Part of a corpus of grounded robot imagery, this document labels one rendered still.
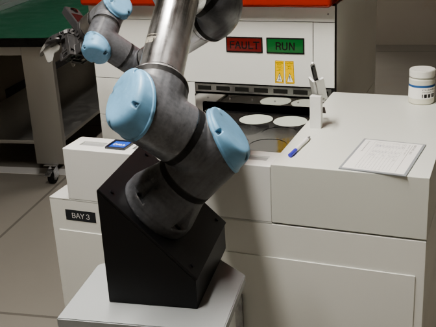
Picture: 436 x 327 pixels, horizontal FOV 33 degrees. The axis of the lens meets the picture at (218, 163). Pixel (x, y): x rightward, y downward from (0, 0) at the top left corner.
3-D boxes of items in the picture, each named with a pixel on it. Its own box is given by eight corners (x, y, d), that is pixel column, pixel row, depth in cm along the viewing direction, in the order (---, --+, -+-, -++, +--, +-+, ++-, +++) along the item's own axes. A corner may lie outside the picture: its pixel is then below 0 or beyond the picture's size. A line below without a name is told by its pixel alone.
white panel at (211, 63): (104, 119, 259) (91, 2, 245) (336, 135, 230) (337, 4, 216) (99, 121, 256) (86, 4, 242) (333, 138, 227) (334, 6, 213)
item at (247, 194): (86, 185, 202) (80, 136, 197) (283, 206, 182) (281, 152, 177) (68, 198, 194) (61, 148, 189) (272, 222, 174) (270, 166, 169)
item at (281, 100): (198, 119, 243) (196, 91, 240) (331, 128, 228) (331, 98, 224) (196, 121, 242) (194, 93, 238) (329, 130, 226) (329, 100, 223)
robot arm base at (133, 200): (178, 252, 140) (212, 220, 135) (115, 201, 137) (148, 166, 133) (193, 213, 153) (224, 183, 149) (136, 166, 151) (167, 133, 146)
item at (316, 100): (313, 121, 197) (313, 72, 192) (327, 122, 196) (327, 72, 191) (307, 128, 192) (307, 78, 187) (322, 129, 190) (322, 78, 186)
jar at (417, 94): (409, 97, 213) (411, 65, 210) (435, 98, 211) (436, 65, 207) (406, 104, 207) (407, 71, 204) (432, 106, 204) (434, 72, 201)
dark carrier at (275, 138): (210, 111, 235) (209, 109, 235) (316, 117, 223) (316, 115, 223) (163, 146, 206) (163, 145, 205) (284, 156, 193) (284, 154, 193)
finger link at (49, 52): (34, 67, 211) (58, 56, 207) (32, 48, 213) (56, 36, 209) (42, 70, 214) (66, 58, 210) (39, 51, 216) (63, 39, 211)
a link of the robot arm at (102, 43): (126, 64, 188) (136, 33, 194) (88, 39, 183) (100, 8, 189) (109, 77, 193) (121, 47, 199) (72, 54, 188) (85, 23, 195)
